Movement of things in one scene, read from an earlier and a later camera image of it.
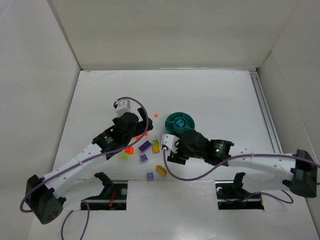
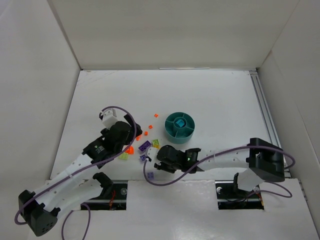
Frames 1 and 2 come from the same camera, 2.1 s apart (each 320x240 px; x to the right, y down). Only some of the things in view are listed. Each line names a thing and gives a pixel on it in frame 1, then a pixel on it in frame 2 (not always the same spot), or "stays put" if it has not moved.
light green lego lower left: (123, 156) stays put
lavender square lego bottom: (150, 176) stays put
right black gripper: (178, 155) to (160, 158)
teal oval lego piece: (180, 122) stays put
